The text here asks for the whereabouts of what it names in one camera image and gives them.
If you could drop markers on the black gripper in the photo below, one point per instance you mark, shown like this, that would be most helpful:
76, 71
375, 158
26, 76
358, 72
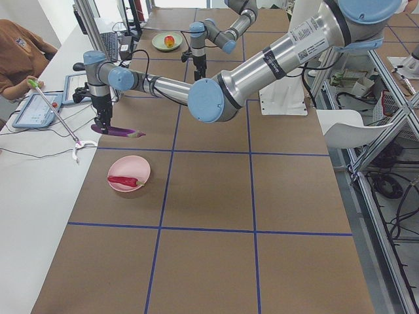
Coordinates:
101, 104
199, 61

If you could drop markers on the purple eggplant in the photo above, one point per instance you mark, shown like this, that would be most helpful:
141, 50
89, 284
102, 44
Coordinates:
118, 132

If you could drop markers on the red pomegranate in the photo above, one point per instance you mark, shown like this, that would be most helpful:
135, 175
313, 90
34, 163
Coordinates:
169, 41

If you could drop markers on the red chili pepper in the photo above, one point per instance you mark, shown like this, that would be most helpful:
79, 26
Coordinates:
126, 181

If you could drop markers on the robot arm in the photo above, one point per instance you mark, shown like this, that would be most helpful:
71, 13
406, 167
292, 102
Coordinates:
218, 99
202, 31

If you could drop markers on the far teach pendant tablet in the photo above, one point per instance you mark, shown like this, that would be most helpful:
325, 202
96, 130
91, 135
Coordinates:
71, 83

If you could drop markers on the teach pendant tablet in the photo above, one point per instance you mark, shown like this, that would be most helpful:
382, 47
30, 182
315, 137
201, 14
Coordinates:
71, 83
34, 114

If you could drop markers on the grey metal tool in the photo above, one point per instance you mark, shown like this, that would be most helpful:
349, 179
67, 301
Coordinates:
79, 144

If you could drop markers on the light green plate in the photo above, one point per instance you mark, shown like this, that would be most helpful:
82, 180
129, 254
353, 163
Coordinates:
158, 41

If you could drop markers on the black power adapter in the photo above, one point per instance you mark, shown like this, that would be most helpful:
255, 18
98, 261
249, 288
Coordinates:
125, 47

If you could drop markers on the black keyboard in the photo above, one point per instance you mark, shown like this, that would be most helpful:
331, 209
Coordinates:
110, 41

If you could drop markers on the white side table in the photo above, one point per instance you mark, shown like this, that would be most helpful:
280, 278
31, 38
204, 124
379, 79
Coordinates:
40, 183

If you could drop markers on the pink plate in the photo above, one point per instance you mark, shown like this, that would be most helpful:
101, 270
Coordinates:
129, 166

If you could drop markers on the near teach pendant tablet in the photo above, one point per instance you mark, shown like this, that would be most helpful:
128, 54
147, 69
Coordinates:
34, 114

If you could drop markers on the seated person in brown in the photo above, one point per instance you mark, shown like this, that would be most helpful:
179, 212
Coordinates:
24, 56

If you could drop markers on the white plastic chair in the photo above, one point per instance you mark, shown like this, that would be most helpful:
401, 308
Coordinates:
345, 128

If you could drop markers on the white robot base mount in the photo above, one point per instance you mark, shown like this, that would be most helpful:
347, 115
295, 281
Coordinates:
283, 97

